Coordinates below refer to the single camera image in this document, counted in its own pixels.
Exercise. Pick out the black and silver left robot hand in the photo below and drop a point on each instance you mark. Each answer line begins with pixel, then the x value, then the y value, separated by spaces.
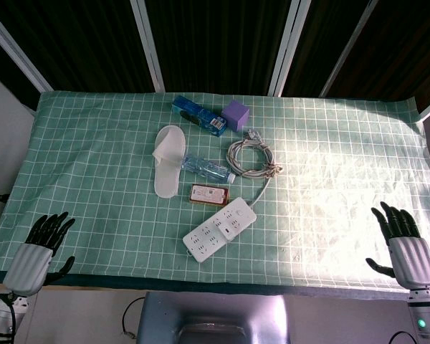
pixel 30 263

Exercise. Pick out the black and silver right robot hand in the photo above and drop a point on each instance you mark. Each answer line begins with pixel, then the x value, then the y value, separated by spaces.
pixel 414 259

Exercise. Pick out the white power strip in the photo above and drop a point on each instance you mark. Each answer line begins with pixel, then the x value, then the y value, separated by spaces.
pixel 206 240

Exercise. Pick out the green checked tablecloth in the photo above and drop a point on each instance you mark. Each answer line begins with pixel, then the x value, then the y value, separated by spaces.
pixel 93 179

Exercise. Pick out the white disposable slipper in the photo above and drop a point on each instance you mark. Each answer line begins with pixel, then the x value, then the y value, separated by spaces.
pixel 166 175

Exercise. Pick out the brown box with white label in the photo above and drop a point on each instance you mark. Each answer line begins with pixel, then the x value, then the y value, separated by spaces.
pixel 208 195

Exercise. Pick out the grey robot torso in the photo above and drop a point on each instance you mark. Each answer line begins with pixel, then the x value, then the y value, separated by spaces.
pixel 215 319

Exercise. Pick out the clear plastic water bottle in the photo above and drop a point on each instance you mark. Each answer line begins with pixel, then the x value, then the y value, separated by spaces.
pixel 204 167

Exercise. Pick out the dark partition curtain panel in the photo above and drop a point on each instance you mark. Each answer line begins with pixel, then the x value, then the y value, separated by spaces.
pixel 82 43
pixel 319 46
pixel 405 50
pixel 218 43

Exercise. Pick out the long blue cardboard box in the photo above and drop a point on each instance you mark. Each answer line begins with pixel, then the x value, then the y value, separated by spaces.
pixel 197 115

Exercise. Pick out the purple cube box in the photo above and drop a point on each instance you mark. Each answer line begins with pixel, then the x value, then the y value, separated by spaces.
pixel 236 116

